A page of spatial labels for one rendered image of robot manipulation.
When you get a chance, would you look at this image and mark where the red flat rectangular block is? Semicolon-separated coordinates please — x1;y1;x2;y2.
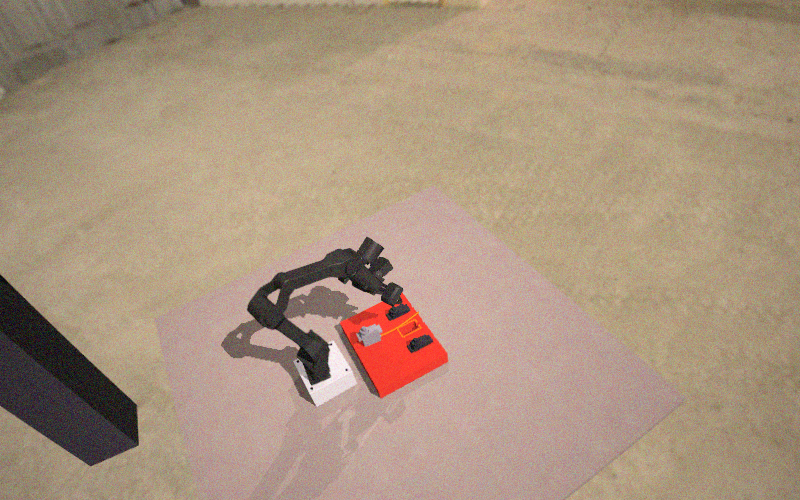
340;293;448;399

